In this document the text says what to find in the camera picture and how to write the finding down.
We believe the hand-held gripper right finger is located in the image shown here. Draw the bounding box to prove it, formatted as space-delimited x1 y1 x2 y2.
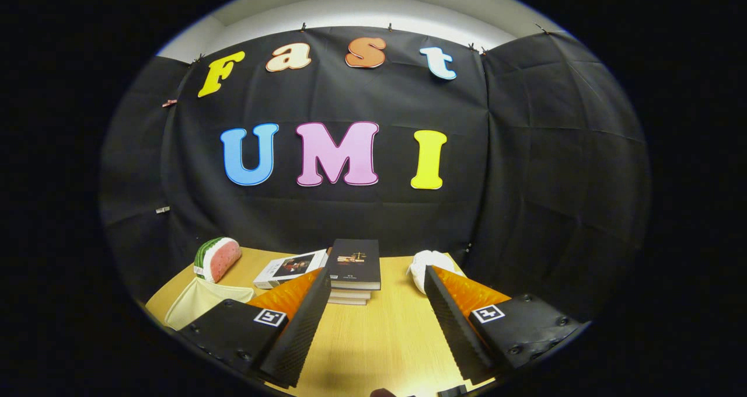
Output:
425 265 587 386

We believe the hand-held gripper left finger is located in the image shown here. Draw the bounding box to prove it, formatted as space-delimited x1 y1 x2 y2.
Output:
178 267 332 387

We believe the beige fabric storage box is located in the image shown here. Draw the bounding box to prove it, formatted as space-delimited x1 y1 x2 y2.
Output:
165 276 256 331

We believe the white book with portrait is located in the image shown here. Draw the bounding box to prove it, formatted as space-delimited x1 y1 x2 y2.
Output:
253 249 329 290

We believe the white plush toy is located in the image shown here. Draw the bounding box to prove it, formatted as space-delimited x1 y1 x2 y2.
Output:
407 250 456 295

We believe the black hardcover book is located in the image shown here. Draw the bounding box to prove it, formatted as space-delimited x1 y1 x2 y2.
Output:
326 239 382 291

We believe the watermelon slice plush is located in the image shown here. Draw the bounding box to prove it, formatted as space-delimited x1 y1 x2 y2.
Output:
194 237 242 284

